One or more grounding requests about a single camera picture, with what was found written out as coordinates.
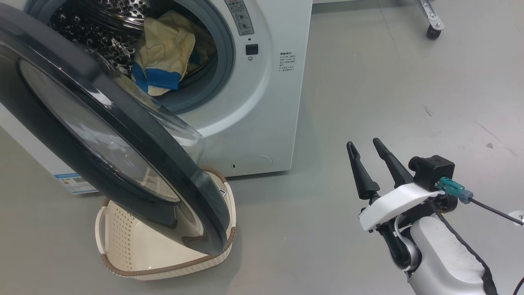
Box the dark glass washing machine door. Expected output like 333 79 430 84
0 3 231 256

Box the black cable with teal connector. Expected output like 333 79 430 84
436 177 524 226

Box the grey caster wheel leg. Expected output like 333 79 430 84
415 0 446 41

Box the black sleeved arm cable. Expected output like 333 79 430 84
432 201 499 295

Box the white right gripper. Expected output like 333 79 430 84
346 137 434 234

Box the grey text label on machine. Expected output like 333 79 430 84
279 52 296 73

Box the white front-load washing machine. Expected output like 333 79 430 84
0 0 314 194

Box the cream printed garment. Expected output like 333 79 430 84
158 10 218 75

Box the cream garment with blue waistband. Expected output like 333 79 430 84
131 16 197 97

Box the cream perforated basket brown rim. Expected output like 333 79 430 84
95 166 237 281

